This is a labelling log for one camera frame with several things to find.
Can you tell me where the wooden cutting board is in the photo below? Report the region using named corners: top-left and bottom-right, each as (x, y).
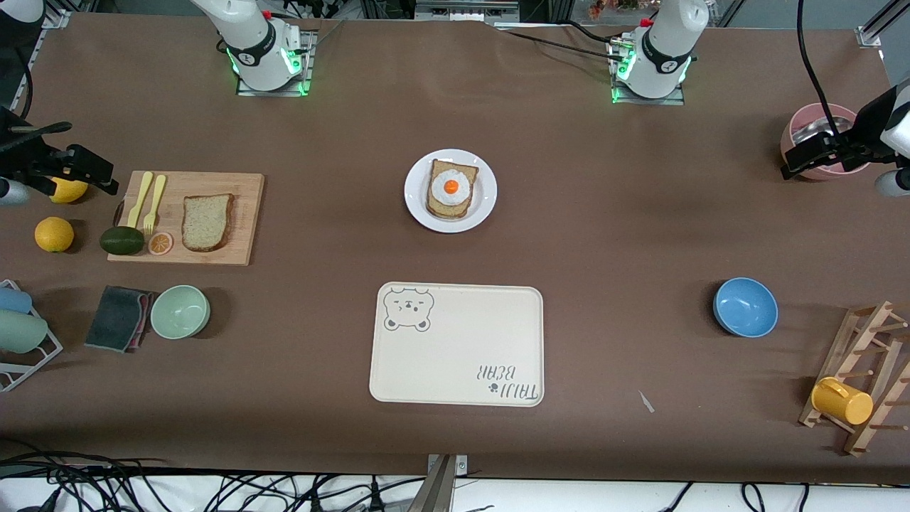
top-left (107, 171), bottom-right (265, 267)

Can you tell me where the yellow plastic knife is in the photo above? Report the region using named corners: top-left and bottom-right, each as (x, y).
top-left (127, 171), bottom-right (154, 230)

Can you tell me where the blue bowl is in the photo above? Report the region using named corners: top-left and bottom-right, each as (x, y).
top-left (713, 277), bottom-right (779, 338)

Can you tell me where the dark green avocado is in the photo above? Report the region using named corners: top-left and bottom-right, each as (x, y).
top-left (100, 225), bottom-right (146, 256)

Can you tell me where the grey metal equipment box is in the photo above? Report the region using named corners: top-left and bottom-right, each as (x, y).
top-left (414, 0), bottom-right (521, 23)

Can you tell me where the speckled wholegrain bread slice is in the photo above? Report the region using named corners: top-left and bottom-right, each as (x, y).
top-left (181, 193), bottom-right (235, 252)

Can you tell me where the cream bear print tray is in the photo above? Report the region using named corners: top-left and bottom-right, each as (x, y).
top-left (369, 282), bottom-right (545, 407)

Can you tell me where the yellow lemon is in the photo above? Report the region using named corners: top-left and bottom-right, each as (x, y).
top-left (34, 216), bottom-right (75, 254)
top-left (48, 176), bottom-right (90, 205)

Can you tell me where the white wire rack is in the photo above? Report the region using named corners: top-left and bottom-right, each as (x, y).
top-left (0, 279), bottom-right (64, 393)

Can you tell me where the yellow plastic fork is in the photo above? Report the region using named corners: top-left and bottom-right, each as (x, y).
top-left (144, 175), bottom-right (167, 235)

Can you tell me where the black base power cable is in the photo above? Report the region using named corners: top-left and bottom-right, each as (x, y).
top-left (491, 21), bottom-right (630, 61)

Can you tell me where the grey pink folded cloth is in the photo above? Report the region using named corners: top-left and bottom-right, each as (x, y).
top-left (84, 285), bottom-right (154, 353)

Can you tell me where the black cable tangle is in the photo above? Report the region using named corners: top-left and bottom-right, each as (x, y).
top-left (0, 439), bottom-right (427, 512)

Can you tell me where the mint green bowl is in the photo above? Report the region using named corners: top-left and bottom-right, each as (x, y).
top-left (150, 284), bottom-right (211, 340)

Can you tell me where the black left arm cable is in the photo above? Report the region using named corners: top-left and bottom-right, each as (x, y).
top-left (795, 0), bottom-right (843, 136)

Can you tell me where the metal spoon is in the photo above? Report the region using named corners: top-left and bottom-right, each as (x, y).
top-left (795, 116), bottom-right (857, 146)

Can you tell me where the wooden peg rack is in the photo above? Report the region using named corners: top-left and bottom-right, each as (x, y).
top-left (798, 300), bottom-right (910, 457)

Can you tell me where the sage green cup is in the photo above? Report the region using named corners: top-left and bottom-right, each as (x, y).
top-left (0, 310), bottom-right (49, 354)

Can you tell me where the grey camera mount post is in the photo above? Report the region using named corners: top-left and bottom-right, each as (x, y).
top-left (407, 454), bottom-right (469, 512)

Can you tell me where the fried egg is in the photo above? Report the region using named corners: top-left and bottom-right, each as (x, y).
top-left (431, 169), bottom-right (471, 208)

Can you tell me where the pink bowl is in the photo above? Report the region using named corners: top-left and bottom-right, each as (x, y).
top-left (780, 102), bottom-right (874, 181)

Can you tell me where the yellow mug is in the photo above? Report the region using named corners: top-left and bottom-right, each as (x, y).
top-left (810, 376), bottom-right (874, 426)

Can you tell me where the white round plate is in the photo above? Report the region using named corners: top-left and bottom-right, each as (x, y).
top-left (404, 149), bottom-right (498, 234)

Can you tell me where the golden toast bread slice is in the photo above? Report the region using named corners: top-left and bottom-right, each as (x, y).
top-left (426, 159), bottom-right (479, 220)

